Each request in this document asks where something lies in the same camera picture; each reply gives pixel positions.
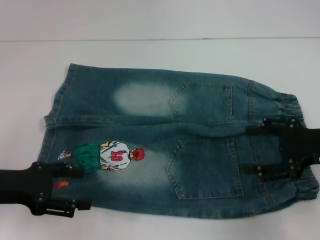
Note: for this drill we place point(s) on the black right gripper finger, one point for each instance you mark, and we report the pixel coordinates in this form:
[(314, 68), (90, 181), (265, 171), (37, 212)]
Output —
[(265, 169), (265, 129)]

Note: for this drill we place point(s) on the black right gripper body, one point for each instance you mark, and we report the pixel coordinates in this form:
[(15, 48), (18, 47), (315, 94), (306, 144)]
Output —
[(297, 147)]

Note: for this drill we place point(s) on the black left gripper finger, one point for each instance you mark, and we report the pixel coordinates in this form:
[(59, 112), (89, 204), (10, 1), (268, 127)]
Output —
[(80, 203), (75, 173)]

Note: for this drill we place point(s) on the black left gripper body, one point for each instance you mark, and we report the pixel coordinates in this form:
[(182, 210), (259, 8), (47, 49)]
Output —
[(27, 185)]

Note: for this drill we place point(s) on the blue denim shorts with print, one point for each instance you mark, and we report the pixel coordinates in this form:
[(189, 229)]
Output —
[(150, 120)]

